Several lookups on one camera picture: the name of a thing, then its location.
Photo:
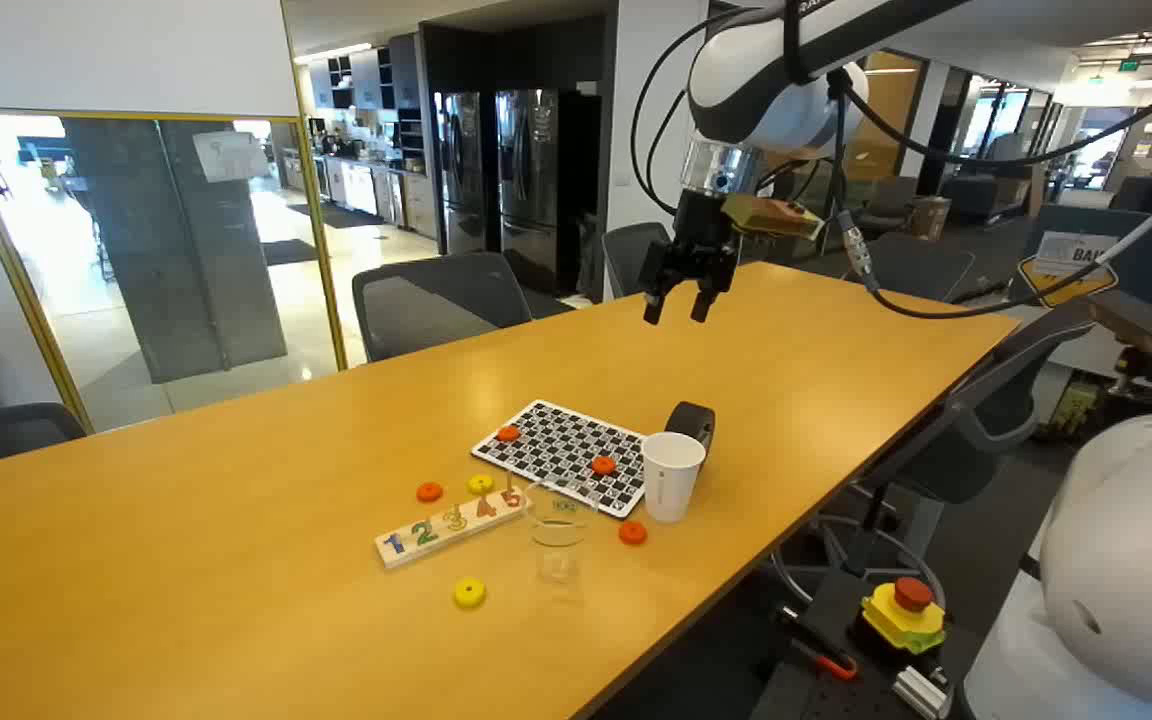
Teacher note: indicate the white paper cup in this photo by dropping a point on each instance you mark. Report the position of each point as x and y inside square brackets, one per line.
[672, 477]

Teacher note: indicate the wooden number puzzle board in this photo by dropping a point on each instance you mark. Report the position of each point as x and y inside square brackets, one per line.
[449, 525]

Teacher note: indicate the yellow red emergency stop button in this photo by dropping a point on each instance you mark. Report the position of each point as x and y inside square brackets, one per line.
[906, 619]

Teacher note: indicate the dark grey office chair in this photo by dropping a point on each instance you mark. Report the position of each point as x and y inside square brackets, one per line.
[991, 415]
[3, 435]

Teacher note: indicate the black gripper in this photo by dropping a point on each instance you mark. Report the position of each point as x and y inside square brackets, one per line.
[706, 233]

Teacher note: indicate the black steel refrigerator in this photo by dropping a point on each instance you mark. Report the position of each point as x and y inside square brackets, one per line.
[509, 173]

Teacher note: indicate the black white marker checkerboard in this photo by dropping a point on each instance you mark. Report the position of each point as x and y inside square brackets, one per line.
[563, 454]

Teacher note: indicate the small grey box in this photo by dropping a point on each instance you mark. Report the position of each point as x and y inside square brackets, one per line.
[920, 688]

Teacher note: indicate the orange disc with hole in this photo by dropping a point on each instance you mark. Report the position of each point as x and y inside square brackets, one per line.
[601, 466]
[635, 533]
[509, 435]
[430, 495]

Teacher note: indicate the clear glass cup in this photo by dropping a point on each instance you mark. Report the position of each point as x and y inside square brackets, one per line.
[556, 541]

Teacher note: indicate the black white toy wheel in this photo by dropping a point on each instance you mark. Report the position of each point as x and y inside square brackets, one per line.
[688, 422]

